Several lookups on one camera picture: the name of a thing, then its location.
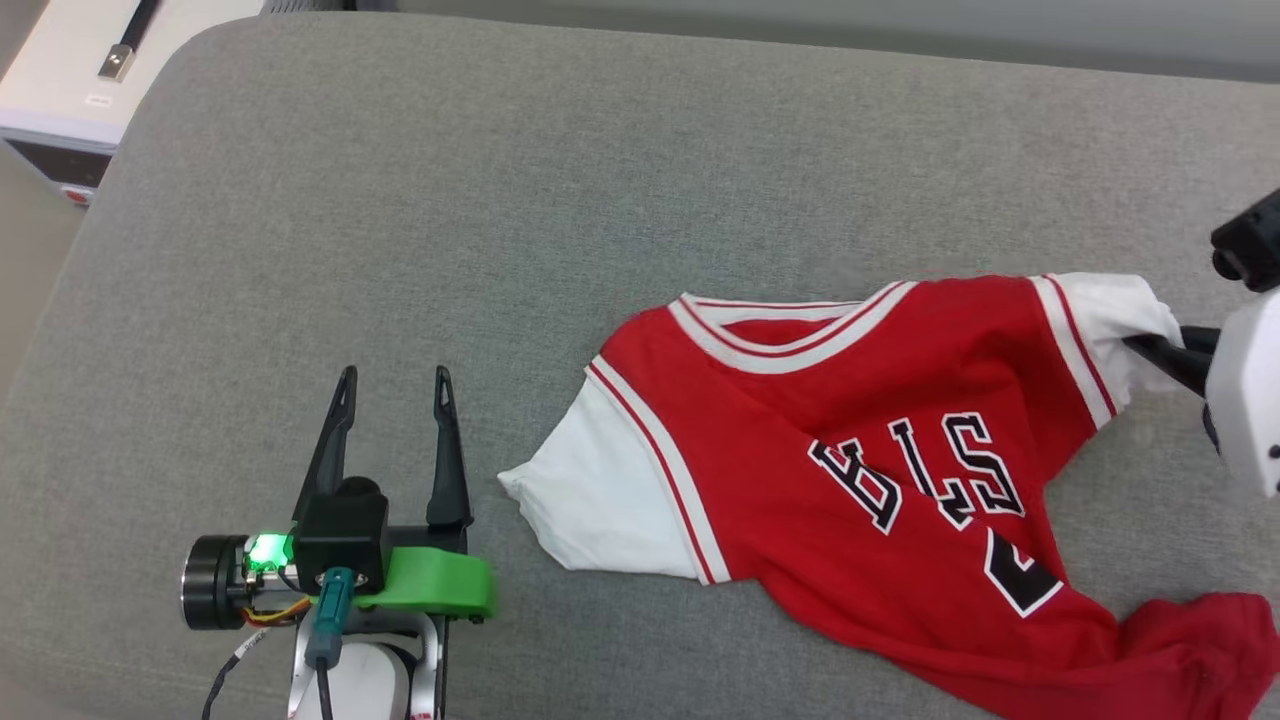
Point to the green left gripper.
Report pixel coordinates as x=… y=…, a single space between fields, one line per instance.
x=440 y=585

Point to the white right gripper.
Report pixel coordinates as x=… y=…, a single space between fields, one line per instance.
x=1250 y=400

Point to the red and white basketball jersey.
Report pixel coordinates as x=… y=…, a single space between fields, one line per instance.
x=850 y=400

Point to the white partition panel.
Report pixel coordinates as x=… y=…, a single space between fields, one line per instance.
x=900 y=25

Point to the white equipment box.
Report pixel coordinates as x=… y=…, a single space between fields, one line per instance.
x=60 y=90

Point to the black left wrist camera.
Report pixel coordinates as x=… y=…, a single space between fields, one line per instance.
x=340 y=530

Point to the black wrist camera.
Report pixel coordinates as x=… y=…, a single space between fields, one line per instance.
x=340 y=530
x=1250 y=245

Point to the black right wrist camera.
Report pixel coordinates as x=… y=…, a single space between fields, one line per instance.
x=1250 y=245

